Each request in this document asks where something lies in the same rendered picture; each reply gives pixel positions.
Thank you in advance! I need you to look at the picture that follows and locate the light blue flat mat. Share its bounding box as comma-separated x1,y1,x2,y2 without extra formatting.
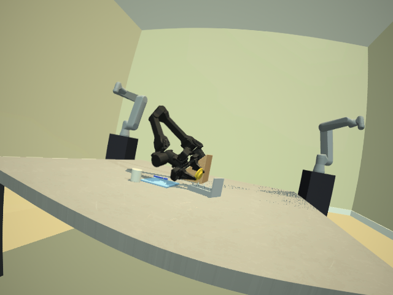
141,177,179,188

